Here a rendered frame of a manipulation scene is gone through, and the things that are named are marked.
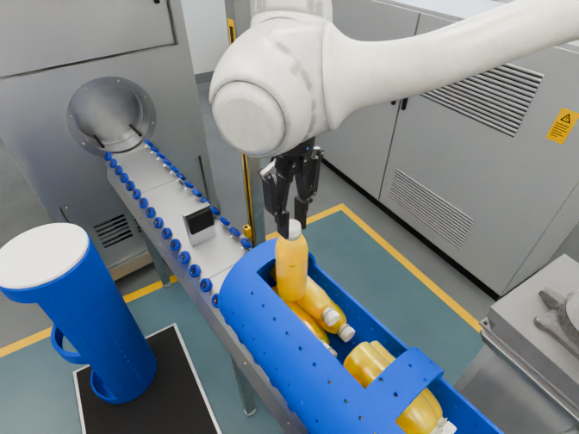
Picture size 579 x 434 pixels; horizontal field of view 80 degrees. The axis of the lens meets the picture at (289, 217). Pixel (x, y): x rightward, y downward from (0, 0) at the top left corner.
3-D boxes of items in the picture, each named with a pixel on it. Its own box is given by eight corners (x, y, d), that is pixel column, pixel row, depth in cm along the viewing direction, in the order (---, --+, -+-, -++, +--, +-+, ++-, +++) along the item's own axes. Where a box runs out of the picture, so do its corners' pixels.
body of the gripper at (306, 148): (297, 109, 60) (296, 155, 66) (257, 123, 56) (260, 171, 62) (327, 125, 56) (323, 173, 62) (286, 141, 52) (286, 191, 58)
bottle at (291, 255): (276, 278, 88) (273, 220, 75) (305, 276, 88) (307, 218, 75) (277, 302, 82) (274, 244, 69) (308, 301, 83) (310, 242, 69)
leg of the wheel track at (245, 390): (251, 400, 175) (239, 337, 133) (258, 411, 172) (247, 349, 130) (241, 408, 173) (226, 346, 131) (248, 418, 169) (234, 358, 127)
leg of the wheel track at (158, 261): (169, 279, 232) (142, 207, 191) (172, 284, 229) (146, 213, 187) (160, 283, 230) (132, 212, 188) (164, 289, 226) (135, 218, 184)
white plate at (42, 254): (40, 215, 124) (41, 218, 125) (-34, 274, 105) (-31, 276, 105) (105, 231, 118) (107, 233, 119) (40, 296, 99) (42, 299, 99)
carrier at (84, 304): (121, 340, 184) (82, 393, 164) (41, 217, 125) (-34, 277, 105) (168, 355, 178) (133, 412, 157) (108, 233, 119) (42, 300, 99)
